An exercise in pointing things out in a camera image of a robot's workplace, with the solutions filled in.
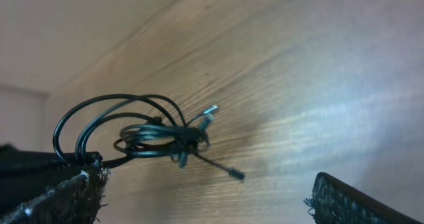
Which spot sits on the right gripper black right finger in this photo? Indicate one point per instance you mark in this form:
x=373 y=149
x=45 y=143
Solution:
x=335 y=202

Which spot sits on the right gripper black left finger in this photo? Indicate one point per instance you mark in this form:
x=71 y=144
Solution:
x=72 y=195

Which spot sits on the black USB cable thin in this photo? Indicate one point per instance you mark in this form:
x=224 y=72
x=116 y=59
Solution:
x=178 y=154

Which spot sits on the black USB cable thick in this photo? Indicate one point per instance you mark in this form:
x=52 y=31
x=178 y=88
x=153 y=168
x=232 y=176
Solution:
x=152 y=131

